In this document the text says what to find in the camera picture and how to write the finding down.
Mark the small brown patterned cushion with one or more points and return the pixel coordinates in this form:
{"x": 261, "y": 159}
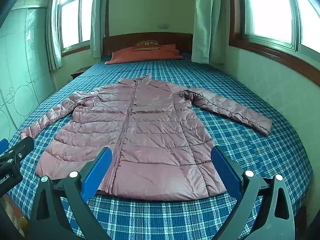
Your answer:
{"x": 146, "y": 45}

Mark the window with wooden frame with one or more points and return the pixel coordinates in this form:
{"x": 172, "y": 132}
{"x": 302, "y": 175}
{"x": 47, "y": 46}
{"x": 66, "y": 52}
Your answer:
{"x": 72, "y": 22}
{"x": 272, "y": 10}

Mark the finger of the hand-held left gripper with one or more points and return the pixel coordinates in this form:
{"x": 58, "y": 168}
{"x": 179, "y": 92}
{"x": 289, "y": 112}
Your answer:
{"x": 3, "y": 146}
{"x": 22, "y": 146}

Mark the bed with blue plaid sheet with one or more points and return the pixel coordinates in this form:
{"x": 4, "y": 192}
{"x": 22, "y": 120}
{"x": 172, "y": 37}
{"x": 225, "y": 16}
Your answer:
{"x": 250, "y": 155}

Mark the red pillow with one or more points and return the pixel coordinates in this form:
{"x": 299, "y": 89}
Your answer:
{"x": 140, "y": 56}

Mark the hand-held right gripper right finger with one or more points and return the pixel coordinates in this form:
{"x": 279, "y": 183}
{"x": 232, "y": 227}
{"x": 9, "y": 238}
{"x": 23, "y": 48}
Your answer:
{"x": 226, "y": 172}

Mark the pink quilted down jacket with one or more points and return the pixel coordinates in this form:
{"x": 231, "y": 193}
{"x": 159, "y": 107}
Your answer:
{"x": 155, "y": 130}

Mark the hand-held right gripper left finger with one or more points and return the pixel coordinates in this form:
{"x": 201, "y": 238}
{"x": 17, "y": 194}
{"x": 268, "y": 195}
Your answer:
{"x": 97, "y": 172}

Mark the dark wooden headboard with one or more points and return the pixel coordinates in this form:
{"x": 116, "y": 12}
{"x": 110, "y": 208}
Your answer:
{"x": 120, "y": 42}

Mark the glossy wardrobe with circle pattern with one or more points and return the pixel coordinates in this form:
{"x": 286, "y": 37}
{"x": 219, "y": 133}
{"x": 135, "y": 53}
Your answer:
{"x": 17, "y": 80}

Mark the pale green curtain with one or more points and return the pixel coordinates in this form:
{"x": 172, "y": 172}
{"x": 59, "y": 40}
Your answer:
{"x": 207, "y": 22}
{"x": 98, "y": 17}
{"x": 55, "y": 30}

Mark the wooden nightstand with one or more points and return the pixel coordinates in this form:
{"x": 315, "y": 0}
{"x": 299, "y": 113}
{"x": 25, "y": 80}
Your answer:
{"x": 77, "y": 73}

